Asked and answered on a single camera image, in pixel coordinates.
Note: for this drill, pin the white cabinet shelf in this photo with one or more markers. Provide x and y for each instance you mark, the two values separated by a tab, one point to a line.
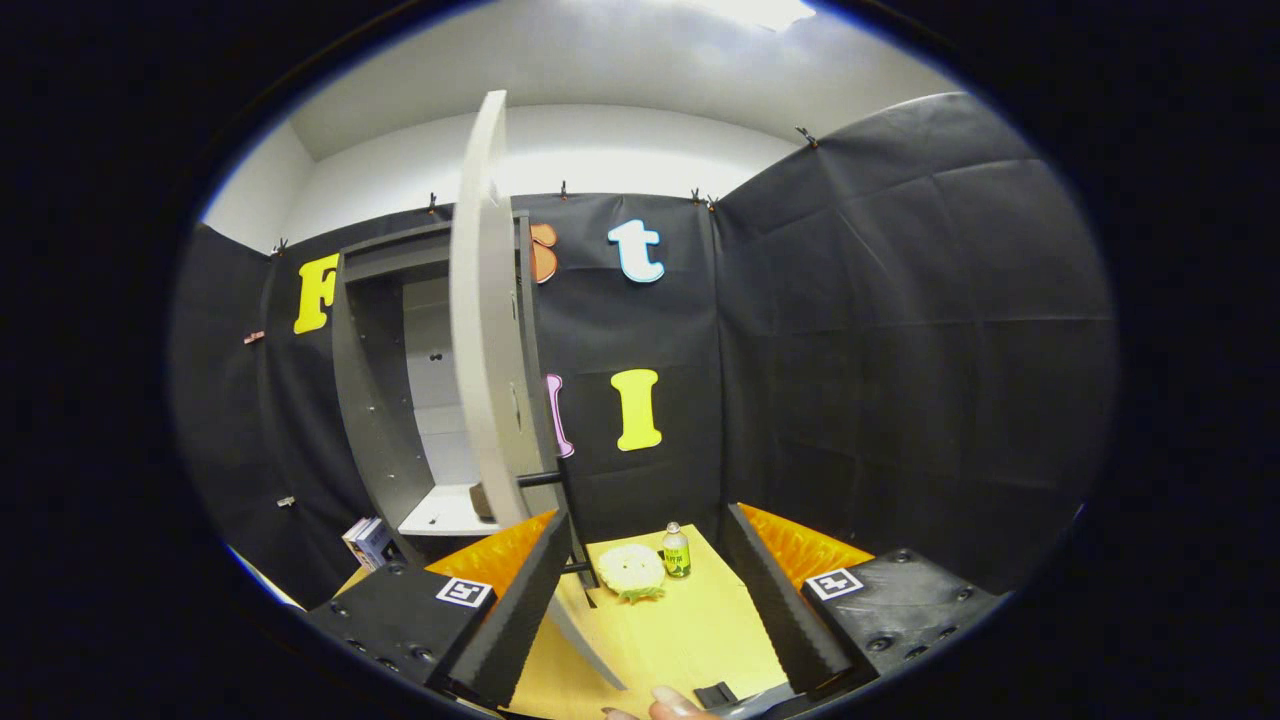
440	515

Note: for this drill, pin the blue cover book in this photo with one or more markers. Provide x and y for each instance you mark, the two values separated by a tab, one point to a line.
375	543

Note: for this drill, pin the green drink bottle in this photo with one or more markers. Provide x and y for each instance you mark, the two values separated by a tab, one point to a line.
677	555

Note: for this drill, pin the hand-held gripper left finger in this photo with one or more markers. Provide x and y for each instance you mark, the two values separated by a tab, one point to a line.
515	625

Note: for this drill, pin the white pink book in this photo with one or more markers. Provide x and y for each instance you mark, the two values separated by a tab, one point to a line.
350	535

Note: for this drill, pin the cream round plush item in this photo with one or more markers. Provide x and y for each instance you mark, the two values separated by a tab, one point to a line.
630	570

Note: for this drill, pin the grey shoe cabinet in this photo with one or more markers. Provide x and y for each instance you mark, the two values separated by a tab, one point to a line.
375	400

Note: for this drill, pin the black backdrop cloth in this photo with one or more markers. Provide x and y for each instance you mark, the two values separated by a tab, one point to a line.
900	350

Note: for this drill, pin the beige shoe cabinet door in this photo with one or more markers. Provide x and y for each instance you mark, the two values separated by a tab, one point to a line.
480	330

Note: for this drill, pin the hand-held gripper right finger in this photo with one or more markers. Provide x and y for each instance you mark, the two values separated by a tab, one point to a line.
780	610

